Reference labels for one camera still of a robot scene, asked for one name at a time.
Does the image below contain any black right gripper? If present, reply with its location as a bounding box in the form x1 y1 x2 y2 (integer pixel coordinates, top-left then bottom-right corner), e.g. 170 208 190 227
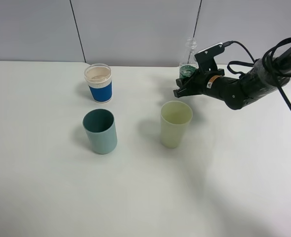
173 69 225 98

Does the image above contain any clear bottle green label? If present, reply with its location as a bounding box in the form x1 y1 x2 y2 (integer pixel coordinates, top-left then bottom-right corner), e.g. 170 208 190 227
179 38 199 79

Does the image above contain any blue paper cup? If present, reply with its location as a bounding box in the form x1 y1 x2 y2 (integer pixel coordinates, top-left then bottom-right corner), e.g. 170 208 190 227
84 64 112 103

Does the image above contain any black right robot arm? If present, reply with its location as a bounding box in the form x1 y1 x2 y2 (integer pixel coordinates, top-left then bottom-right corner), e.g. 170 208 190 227
174 38 291 110

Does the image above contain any pale yellow plastic cup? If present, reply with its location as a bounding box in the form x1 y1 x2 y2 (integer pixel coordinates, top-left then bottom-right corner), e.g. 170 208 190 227
160 101 193 148

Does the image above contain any teal plastic cup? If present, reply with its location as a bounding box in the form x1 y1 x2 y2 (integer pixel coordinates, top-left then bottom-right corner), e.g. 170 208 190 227
83 109 118 155

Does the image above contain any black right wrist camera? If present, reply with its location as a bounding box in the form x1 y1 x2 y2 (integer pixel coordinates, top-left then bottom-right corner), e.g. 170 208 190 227
195 42 225 73

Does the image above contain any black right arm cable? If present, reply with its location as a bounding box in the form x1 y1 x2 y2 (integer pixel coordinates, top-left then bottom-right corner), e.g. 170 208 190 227
221 37 291 130

